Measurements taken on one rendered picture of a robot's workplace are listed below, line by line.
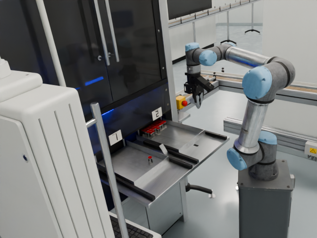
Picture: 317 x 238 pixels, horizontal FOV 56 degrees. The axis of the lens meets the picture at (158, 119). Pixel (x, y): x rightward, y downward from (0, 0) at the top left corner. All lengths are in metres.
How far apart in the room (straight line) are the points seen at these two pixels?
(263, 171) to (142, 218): 0.88
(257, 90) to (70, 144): 0.73
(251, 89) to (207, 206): 1.59
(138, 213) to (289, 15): 2.03
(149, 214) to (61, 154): 1.37
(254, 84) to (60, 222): 0.83
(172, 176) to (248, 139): 0.42
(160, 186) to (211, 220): 1.13
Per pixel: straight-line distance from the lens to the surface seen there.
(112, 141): 1.64
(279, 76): 1.23
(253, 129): 1.35
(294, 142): 2.54
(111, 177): 0.98
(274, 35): 2.96
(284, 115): 3.16
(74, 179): 0.86
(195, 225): 2.49
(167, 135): 1.87
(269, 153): 1.55
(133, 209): 1.96
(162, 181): 1.49
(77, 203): 0.89
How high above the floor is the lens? 1.78
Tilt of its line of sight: 25 degrees down
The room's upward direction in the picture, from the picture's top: 8 degrees counter-clockwise
